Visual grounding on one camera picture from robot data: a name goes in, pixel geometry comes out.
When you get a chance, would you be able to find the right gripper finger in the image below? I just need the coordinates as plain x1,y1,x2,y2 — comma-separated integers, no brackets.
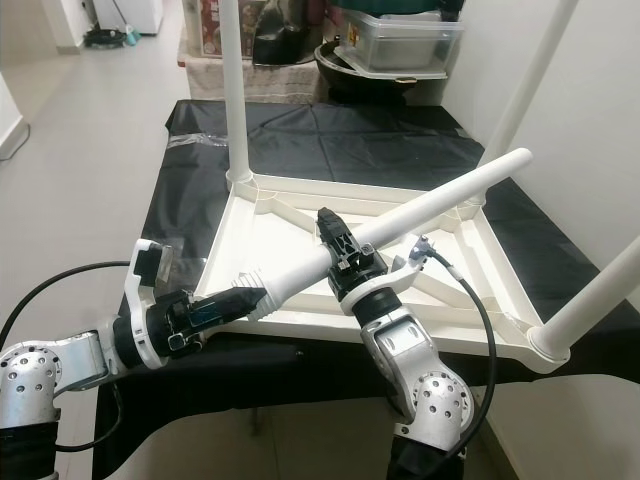
314,205,363,258

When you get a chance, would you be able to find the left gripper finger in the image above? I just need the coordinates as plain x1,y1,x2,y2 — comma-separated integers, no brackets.
190,284,269,327

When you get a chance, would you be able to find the white upturned children table top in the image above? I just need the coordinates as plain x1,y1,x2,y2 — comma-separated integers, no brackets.
192,172,571,376

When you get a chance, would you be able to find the white plastic table leg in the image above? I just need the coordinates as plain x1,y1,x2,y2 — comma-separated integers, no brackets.
528,235,640,361
218,0,253,183
230,148,533,321
480,0,581,171

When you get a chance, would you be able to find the large clear tape patch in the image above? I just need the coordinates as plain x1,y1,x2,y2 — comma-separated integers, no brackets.
160,238,196,271

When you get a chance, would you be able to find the black tablecloth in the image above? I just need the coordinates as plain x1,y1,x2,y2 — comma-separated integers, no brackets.
90,98,640,480

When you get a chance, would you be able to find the black wok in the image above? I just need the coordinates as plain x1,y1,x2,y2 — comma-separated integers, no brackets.
315,45,451,101

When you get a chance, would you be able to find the narrow clear tape strip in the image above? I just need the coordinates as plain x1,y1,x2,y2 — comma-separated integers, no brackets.
168,135,229,149

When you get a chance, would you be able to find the beige cloth covered bench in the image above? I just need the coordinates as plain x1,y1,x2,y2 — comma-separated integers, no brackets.
178,55,321,103

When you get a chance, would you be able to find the clear plastic storage box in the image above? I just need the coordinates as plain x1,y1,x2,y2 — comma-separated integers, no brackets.
335,12,466,76

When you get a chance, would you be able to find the black bag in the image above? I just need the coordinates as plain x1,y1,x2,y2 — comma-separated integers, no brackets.
250,0,321,66

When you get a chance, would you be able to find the green round lid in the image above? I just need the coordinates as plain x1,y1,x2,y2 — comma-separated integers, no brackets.
325,0,456,16

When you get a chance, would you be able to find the orange lidded storage box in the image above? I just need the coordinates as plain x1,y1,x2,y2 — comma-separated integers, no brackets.
198,0,223,56

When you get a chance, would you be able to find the mop head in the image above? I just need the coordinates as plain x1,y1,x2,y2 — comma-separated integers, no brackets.
85,28,141,49

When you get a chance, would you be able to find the white appliance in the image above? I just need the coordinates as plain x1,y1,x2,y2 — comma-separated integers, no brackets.
95,0,166,36

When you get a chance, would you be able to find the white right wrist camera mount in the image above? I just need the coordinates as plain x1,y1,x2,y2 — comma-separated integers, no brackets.
338,232,436,313

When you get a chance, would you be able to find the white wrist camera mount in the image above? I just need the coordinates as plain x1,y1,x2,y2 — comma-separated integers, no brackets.
122,238,173,366
338,232,436,313

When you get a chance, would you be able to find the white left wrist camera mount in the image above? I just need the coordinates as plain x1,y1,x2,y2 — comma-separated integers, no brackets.
122,238,173,366

